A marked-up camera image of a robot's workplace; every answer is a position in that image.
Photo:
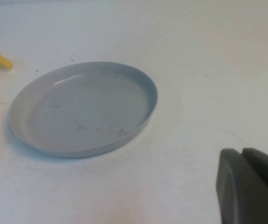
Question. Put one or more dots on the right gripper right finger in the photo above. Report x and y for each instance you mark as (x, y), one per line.
(267, 170)

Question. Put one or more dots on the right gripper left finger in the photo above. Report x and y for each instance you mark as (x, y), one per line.
(241, 198)

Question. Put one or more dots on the grey-blue round plate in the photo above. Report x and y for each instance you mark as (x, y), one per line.
(85, 112)

